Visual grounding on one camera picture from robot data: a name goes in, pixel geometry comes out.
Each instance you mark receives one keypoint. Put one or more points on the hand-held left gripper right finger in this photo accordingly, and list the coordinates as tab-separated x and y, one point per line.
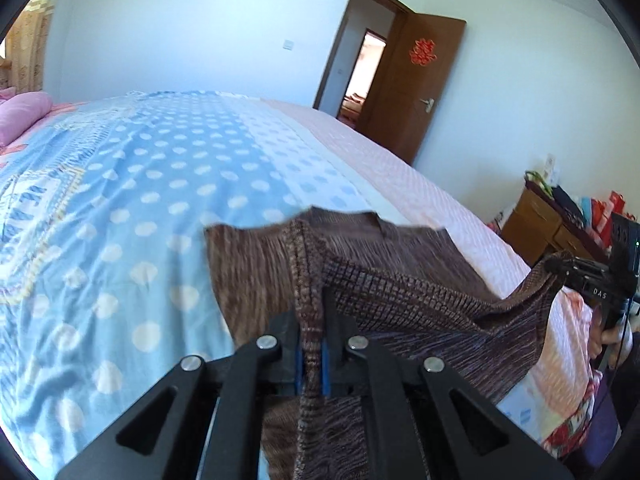
325	370

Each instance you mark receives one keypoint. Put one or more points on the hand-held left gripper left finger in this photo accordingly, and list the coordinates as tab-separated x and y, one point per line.
298	370

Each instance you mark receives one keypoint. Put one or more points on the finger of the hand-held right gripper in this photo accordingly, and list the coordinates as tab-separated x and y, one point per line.
580	272

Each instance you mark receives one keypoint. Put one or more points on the brown knitted sweater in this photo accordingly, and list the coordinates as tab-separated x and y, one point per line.
425	310

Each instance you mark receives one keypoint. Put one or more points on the person's right hand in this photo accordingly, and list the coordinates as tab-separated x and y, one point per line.
600	340

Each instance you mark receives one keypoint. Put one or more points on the red gift bags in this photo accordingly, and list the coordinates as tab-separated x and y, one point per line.
602	215

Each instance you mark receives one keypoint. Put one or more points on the wooden cabinet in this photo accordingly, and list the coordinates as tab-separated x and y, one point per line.
535	230

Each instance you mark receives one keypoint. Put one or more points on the dark blue cloth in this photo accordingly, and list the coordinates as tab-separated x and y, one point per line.
567	205

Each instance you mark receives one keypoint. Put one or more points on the red cloth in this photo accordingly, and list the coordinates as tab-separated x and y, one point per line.
500	220

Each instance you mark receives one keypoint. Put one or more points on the floral patchwork quilt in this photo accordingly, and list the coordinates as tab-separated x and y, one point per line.
570	420

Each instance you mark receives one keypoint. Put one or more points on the purple cloth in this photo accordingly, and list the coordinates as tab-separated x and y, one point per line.
595	435

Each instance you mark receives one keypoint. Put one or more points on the bed with printed sheet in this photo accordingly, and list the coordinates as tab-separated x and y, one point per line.
150	210

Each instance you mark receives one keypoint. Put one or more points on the brown wooden door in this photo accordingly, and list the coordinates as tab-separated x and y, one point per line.
410	95

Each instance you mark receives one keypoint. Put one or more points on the red paper door decoration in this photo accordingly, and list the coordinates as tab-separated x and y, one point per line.
421	51

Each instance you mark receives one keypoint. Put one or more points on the folded pink blanket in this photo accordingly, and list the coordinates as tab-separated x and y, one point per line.
22	115

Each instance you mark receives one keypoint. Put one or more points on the yellow floral curtain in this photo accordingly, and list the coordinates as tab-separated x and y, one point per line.
30	45

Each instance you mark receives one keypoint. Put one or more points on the brown door frame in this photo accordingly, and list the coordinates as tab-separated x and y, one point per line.
345	35

